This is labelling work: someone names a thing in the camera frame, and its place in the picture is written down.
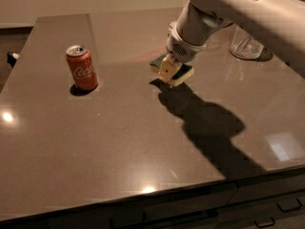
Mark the black drawer handle lower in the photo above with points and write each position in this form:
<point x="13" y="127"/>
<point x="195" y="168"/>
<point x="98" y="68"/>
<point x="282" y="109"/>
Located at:
<point x="264" y="222"/>

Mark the clear plastic cup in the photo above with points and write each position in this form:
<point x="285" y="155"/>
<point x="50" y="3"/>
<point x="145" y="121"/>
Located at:
<point x="244" y="46"/>

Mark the dark object on floor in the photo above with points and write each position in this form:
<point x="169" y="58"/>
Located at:
<point x="12" y="58"/>

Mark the black drawer handle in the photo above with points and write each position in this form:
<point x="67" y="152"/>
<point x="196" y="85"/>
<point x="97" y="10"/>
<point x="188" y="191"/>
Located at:
<point x="289" y="205"/>
<point x="264" y="222"/>

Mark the green and yellow sponge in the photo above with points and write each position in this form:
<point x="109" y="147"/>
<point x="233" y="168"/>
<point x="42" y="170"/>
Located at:
<point x="180" y="77"/>

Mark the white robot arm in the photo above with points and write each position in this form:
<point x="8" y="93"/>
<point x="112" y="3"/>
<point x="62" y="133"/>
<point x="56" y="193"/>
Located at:
<point x="279" y="25"/>

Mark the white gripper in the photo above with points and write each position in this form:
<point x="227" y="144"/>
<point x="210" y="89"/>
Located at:
<point x="180" y="50"/>

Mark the red coca-cola can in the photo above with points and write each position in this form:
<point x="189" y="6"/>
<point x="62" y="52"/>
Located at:
<point x="82" y="70"/>

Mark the black drawer handle right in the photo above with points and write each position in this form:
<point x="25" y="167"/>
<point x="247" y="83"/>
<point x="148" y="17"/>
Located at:
<point x="289" y="205"/>

